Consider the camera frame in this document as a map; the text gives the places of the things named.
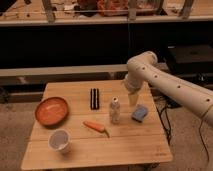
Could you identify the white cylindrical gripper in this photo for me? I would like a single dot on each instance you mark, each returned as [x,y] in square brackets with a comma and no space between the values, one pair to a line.
[133,85]

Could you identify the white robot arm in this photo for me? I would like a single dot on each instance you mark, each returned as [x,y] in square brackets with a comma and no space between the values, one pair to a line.
[195,98]

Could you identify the clear plastic bottle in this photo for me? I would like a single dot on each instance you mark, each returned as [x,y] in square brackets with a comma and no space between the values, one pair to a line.
[114,110]

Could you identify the blue sponge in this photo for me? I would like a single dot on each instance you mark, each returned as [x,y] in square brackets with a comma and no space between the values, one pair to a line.
[139,113]

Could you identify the black white striped block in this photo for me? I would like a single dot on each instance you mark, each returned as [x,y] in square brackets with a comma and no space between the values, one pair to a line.
[94,99]

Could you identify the orange carrot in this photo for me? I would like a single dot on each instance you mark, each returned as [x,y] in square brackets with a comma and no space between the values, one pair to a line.
[96,126]

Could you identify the black box on shelf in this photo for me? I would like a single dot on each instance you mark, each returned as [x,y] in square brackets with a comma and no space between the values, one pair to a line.
[190,59]

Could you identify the orange round bowl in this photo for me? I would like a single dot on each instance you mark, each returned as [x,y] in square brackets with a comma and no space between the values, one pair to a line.
[51,111]

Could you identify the orange red cluttered object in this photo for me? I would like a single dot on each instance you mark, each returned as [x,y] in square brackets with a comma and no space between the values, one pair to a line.
[112,7]

